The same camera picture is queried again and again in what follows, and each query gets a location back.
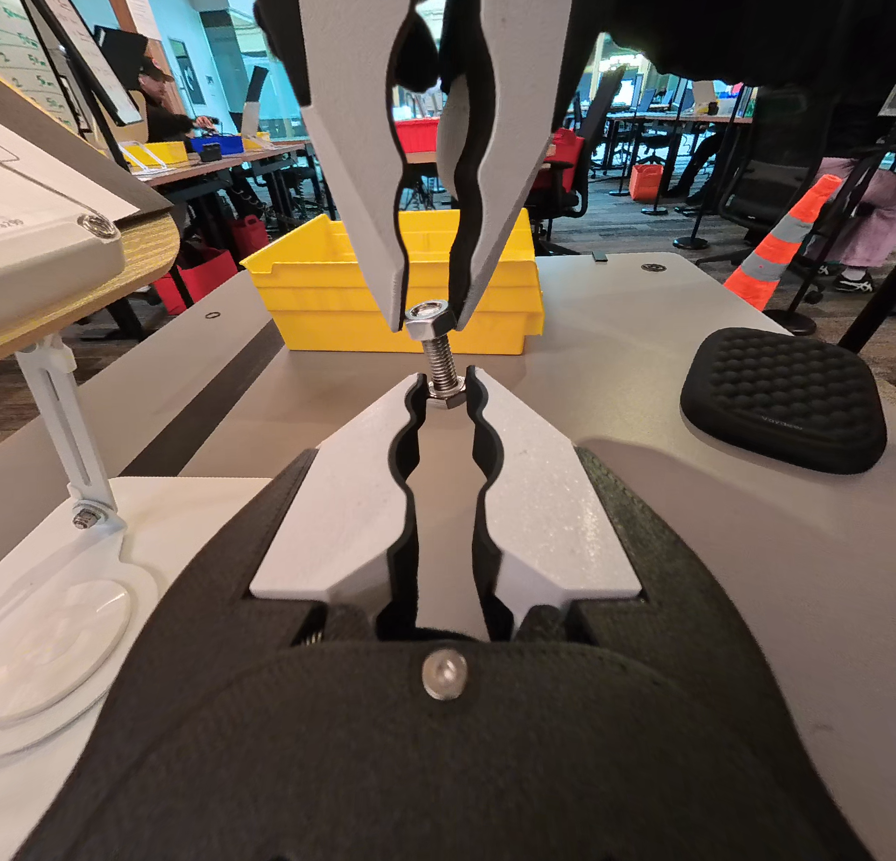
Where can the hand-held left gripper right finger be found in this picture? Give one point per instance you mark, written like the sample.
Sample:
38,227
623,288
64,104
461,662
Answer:
553,525

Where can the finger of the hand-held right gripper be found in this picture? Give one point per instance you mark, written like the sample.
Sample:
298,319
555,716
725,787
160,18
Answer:
532,70
343,70

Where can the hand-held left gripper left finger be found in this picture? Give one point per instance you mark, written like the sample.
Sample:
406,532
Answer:
336,525

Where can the steel hex nut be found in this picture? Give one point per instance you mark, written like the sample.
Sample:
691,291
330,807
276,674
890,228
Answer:
444,393

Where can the steel hex bolt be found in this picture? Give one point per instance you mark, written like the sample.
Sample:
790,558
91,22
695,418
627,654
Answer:
439,357

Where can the red office chair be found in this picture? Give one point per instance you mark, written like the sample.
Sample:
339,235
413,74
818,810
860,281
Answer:
567,161

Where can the red plastic bin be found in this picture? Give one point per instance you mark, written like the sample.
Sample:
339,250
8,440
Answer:
420,136

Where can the small yellow bin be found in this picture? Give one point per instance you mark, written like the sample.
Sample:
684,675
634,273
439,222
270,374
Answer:
164,152
257,140

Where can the blue plastic bin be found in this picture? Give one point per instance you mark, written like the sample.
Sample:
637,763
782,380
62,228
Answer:
231,143

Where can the white paper notice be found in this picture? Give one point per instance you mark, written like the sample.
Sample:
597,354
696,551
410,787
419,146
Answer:
140,3

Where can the orange plastic bin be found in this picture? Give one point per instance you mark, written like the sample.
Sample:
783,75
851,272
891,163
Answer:
645,183

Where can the black flat panel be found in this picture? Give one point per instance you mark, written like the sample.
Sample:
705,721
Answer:
119,52

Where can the wooden office desk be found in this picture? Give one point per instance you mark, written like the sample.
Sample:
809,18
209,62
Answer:
210,168

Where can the black display stand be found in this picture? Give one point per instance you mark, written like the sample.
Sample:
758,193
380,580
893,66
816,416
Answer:
91,49

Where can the red jerry can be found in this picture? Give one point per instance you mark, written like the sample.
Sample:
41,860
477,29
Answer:
250,239

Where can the yellow plastic bin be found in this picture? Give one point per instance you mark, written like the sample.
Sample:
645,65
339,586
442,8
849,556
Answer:
315,308

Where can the black mesh office chair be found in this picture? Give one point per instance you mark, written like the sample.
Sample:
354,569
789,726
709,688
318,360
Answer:
756,189

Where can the red fabric box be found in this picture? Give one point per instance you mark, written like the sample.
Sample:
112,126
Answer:
199,280

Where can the whiteboard with green writing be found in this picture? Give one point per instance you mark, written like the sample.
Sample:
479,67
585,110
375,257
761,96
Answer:
24,63

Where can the wooden stand board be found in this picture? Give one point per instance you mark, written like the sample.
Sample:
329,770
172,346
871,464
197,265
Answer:
154,252

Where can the black textured rubber mat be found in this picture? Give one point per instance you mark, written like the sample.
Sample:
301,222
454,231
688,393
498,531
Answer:
784,399

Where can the orange traffic cone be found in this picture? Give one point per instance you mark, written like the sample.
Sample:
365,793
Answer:
777,252

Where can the black round stanchion base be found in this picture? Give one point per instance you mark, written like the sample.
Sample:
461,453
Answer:
791,322

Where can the white sheet holder panel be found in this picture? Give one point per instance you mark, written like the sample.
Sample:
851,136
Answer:
56,280

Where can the thick black pole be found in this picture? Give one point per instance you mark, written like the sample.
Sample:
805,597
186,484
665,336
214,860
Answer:
868,322

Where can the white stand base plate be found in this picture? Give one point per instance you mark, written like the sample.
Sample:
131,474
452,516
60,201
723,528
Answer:
196,518

